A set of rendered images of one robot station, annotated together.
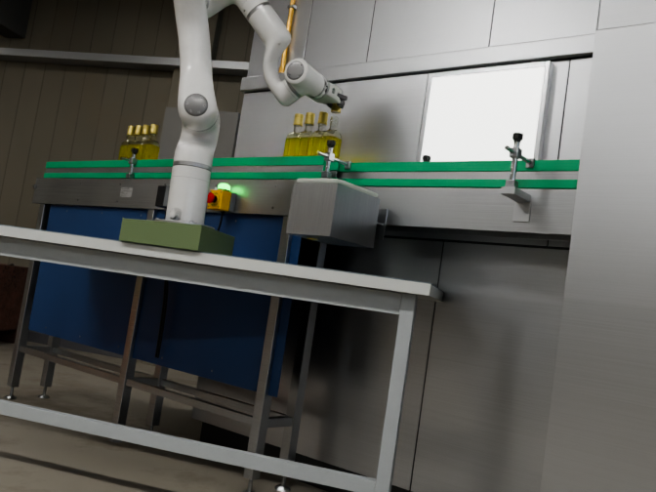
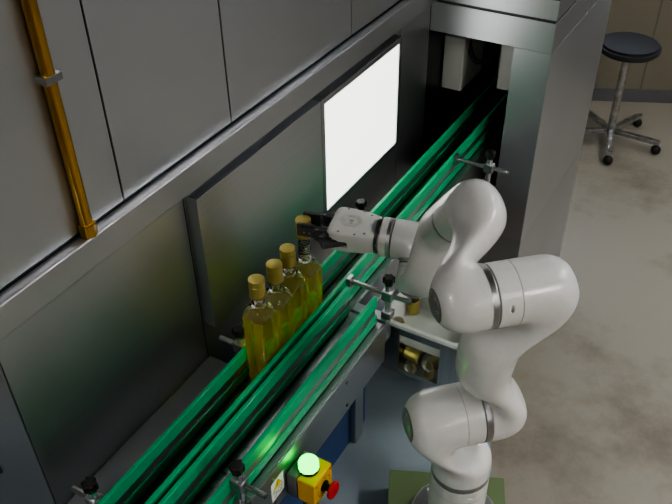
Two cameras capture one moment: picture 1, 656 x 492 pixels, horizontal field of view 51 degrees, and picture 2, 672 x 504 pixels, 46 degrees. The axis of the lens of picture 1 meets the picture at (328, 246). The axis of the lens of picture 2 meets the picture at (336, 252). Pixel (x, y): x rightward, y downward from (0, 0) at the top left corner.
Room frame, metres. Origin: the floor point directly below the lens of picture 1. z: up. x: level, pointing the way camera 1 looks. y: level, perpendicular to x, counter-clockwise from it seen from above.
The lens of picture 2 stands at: (2.54, 1.40, 2.35)
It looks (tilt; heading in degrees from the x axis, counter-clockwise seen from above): 38 degrees down; 262
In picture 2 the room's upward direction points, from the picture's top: 1 degrees counter-clockwise
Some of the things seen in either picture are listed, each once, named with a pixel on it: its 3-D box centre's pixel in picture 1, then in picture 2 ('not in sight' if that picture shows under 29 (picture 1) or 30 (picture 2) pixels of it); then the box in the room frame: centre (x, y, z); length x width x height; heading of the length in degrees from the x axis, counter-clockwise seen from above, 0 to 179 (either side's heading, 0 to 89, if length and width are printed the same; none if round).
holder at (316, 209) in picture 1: (339, 217); (422, 334); (2.11, -0.02, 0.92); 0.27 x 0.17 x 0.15; 141
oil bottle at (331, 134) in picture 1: (328, 159); (307, 294); (2.42, 0.04, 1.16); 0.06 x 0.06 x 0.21; 51
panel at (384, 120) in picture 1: (419, 122); (313, 165); (2.36, -0.25, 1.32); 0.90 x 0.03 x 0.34; 51
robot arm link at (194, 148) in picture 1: (198, 135); (449, 435); (2.19, 0.46, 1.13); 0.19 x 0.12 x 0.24; 4
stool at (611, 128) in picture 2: not in sight; (614, 93); (0.42, -2.34, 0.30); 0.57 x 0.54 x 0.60; 83
